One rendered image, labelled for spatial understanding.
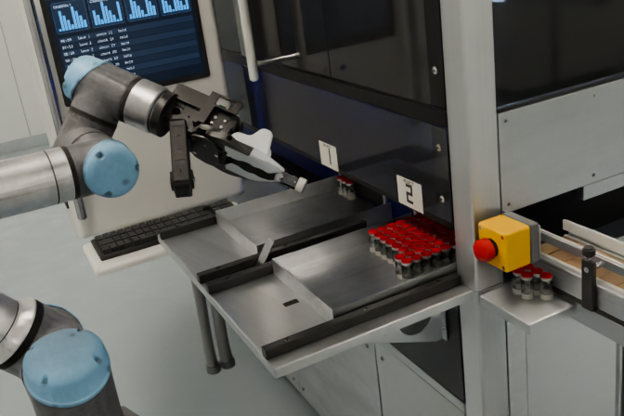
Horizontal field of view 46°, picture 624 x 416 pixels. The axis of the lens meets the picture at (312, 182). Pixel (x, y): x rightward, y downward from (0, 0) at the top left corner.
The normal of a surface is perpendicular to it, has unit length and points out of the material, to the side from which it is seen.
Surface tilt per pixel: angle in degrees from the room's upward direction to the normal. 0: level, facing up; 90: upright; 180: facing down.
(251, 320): 0
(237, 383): 0
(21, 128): 90
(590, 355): 90
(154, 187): 90
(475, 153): 90
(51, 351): 8
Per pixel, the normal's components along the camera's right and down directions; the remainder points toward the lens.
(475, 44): 0.45, 0.25
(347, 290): -0.12, -0.93
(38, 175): 0.43, -0.18
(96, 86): -0.12, -0.06
